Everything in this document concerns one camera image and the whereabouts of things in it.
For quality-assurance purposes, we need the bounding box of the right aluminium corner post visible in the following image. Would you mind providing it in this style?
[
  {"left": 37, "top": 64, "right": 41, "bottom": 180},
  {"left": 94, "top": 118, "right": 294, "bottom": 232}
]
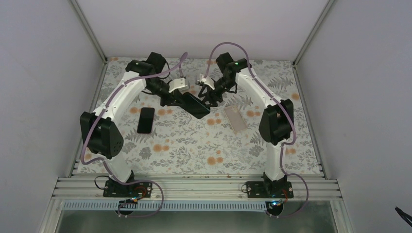
[{"left": 292, "top": 0, "right": 336, "bottom": 68}]

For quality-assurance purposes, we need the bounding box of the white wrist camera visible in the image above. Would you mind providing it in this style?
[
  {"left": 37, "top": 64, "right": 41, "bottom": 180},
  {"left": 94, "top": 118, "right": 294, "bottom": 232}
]
[
  {"left": 168, "top": 78, "right": 190, "bottom": 93},
  {"left": 196, "top": 73, "right": 215, "bottom": 90}
]

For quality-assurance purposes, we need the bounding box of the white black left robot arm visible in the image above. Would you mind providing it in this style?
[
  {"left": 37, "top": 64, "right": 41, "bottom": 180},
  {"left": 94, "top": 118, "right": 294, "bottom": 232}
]
[{"left": 80, "top": 52, "right": 188, "bottom": 197}]

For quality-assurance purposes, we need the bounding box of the cream phone case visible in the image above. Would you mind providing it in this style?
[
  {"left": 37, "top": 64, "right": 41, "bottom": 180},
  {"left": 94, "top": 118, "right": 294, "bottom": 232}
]
[{"left": 223, "top": 105, "right": 247, "bottom": 132}]

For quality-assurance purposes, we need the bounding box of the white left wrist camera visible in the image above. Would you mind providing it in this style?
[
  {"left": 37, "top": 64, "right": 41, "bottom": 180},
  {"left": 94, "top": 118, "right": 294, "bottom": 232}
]
[{"left": 168, "top": 78, "right": 190, "bottom": 93}]

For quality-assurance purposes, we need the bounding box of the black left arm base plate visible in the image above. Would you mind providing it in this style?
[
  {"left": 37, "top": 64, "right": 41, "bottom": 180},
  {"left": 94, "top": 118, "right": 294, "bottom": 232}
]
[{"left": 103, "top": 179, "right": 153, "bottom": 198}]

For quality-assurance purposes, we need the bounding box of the left aluminium corner post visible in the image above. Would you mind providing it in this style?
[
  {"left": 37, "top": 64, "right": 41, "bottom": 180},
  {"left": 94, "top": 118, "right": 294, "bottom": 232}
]
[{"left": 70, "top": 0, "right": 107, "bottom": 64}]

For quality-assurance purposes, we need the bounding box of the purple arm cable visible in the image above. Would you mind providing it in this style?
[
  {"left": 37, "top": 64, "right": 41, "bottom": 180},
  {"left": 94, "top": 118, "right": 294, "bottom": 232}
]
[
  {"left": 206, "top": 42, "right": 309, "bottom": 219},
  {"left": 80, "top": 52, "right": 189, "bottom": 218}
]

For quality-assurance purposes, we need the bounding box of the magenta phone black screen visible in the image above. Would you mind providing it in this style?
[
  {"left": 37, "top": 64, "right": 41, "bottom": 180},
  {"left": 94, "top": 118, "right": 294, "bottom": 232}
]
[{"left": 137, "top": 107, "right": 155, "bottom": 134}]

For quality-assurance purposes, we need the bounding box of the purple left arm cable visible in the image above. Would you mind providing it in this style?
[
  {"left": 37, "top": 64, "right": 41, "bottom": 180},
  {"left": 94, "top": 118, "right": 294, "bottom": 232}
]
[{"left": 80, "top": 52, "right": 189, "bottom": 218}]

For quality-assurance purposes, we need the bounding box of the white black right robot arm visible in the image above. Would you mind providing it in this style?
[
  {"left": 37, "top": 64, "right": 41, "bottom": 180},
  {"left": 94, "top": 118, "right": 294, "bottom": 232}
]
[{"left": 198, "top": 52, "right": 293, "bottom": 198}]

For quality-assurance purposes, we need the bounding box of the black object at edge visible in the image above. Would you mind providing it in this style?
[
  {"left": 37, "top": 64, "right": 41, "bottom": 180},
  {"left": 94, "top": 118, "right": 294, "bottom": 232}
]
[{"left": 395, "top": 207, "right": 412, "bottom": 227}]

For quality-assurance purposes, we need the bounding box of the floral patterned table mat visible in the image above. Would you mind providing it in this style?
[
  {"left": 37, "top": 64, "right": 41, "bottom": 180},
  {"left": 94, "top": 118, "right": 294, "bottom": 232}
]
[{"left": 77, "top": 57, "right": 324, "bottom": 176}]

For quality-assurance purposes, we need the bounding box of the aluminium front rail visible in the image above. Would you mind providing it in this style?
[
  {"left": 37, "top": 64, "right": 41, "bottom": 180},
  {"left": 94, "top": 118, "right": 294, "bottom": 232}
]
[{"left": 52, "top": 175, "right": 342, "bottom": 201}]

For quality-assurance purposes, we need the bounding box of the grey slotted cable duct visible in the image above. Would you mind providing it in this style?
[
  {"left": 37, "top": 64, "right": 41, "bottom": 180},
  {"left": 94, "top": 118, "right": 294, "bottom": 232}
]
[{"left": 62, "top": 200, "right": 267, "bottom": 212}]

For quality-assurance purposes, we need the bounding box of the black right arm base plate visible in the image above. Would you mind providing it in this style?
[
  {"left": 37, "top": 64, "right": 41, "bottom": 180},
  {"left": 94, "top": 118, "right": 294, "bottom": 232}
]
[{"left": 241, "top": 181, "right": 294, "bottom": 199}]

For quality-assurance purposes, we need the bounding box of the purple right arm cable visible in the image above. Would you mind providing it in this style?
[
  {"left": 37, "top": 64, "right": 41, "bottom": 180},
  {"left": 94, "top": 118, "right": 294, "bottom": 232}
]
[{"left": 206, "top": 42, "right": 309, "bottom": 219}]

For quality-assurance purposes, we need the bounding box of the aluminium corner post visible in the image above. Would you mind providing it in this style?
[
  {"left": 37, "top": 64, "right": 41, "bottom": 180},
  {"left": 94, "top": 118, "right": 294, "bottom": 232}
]
[
  {"left": 70, "top": 0, "right": 107, "bottom": 64},
  {"left": 292, "top": 0, "right": 336, "bottom": 68}
]

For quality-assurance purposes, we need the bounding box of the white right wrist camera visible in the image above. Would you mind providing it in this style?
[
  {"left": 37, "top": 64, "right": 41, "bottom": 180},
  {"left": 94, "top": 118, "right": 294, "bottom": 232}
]
[{"left": 196, "top": 73, "right": 215, "bottom": 90}]

